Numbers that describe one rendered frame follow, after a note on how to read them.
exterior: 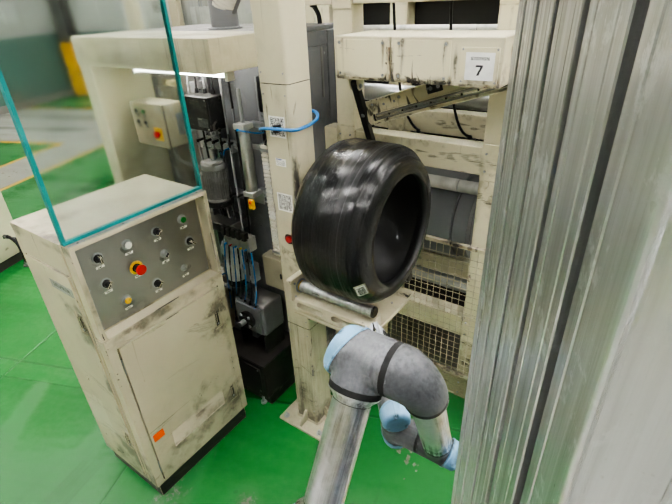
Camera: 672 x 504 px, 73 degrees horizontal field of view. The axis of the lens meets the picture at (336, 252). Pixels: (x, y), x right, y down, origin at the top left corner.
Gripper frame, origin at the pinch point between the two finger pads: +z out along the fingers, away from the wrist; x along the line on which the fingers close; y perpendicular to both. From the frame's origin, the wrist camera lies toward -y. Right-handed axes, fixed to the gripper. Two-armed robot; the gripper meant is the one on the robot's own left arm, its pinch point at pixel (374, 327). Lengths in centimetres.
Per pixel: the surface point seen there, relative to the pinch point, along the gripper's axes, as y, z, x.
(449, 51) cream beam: 55, 47, -52
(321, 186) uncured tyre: 37.3, 29.6, -0.2
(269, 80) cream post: 65, 61, 4
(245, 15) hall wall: -37, 1028, 117
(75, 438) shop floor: -51, 45, 171
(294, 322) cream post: -31, 48, 40
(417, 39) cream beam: 60, 55, -45
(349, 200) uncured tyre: 34.1, 20.6, -7.2
